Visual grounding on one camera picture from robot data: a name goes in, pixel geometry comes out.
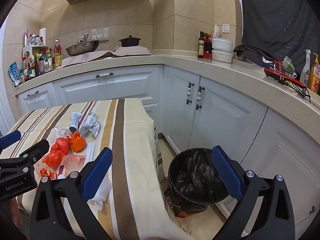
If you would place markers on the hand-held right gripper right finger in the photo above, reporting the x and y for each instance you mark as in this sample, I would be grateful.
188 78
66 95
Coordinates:
227 175

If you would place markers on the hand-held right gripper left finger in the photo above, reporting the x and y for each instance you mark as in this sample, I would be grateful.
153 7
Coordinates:
97 173

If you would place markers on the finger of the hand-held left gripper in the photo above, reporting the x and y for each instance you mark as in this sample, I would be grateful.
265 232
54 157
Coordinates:
37 148
10 138

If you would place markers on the white paper card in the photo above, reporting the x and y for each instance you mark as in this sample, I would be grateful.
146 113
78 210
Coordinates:
89 151

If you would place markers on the black lined waste bin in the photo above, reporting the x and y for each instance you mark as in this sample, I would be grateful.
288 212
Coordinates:
195 180

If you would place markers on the orange knotted plastic bag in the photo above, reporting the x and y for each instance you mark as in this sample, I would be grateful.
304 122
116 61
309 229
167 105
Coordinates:
77 142

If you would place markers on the red crumpled plastic bag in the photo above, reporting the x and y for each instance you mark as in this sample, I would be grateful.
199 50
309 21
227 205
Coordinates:
53 160
61 145

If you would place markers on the white crumpled tissue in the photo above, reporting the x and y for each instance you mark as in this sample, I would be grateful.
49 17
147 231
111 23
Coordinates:
100 195

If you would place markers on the small orange plastic scrap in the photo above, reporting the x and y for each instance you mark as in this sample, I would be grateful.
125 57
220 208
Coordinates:
47 173

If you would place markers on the pale pink plastic bag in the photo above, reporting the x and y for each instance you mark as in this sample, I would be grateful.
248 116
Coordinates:
72 161

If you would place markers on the clear crumpled plastic bag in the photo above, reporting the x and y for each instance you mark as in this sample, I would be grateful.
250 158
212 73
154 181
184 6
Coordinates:
61 131

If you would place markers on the striped tablecloth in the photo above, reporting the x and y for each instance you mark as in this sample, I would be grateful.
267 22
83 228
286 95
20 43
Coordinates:
135 160

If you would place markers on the silver foil wrapper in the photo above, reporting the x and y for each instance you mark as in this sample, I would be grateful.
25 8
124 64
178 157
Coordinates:
95 130

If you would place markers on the white squeezed tube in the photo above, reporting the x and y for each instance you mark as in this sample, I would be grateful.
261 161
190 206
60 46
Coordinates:
74 121

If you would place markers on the small white cabinet door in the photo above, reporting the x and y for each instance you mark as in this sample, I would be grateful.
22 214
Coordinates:
40 102

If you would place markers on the white printed packet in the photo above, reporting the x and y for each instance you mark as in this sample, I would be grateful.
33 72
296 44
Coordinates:
90 118

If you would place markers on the blue snack packet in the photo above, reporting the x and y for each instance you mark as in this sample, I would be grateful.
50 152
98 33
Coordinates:
13 73

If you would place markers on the group of seasoning bottles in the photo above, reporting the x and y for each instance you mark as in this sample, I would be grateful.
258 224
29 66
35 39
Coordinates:
40 62

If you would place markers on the wide white cabinet front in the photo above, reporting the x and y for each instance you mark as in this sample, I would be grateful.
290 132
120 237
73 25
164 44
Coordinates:
112 87

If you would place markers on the white spice rack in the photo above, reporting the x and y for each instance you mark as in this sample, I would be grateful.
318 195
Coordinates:
27 52

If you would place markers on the yellow cooking oil bottle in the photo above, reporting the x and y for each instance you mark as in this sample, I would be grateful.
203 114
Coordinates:
58 55

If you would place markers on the beige cloth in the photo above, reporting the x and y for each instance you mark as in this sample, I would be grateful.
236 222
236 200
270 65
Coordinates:
85 58
135 50

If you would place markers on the paper towel roll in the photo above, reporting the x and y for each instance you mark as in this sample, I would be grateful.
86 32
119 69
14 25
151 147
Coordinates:
43 36

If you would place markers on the steel wok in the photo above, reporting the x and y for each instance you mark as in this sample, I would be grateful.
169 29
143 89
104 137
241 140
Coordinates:
82 50

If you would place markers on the red black tray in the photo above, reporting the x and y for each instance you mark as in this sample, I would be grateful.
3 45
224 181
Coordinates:
275 73

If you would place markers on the white lidded bowl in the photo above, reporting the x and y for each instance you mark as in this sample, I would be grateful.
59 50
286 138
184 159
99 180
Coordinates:
222 57
222 44

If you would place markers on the metal spatula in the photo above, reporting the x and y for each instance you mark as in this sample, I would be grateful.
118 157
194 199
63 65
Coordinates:
85 39

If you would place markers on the green packets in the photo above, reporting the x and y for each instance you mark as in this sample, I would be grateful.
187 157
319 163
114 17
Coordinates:
287 63

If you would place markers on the white spray bottle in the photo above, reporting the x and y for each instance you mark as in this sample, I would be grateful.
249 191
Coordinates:
305 72

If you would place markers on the red packets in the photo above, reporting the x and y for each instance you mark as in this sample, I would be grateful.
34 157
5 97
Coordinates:
208 47

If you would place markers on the dark glass oil bottle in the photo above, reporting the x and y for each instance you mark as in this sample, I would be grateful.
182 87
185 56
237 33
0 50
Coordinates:
201 46

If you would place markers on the yellow detergent bottle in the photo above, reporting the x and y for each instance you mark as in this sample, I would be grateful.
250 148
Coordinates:
314 75

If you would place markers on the black lidded pot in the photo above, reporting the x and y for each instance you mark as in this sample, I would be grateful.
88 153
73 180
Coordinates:
130 42

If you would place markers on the white plastic packet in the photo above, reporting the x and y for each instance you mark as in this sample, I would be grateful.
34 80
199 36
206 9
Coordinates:
216 31

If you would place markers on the dark hanging cloth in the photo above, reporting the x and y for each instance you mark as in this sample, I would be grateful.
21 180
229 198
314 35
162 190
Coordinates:
280 17

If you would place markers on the white wall hook rack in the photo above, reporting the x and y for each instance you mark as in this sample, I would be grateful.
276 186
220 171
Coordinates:
100 33

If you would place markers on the white wall socket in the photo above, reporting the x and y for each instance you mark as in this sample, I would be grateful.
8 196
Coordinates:
226 28

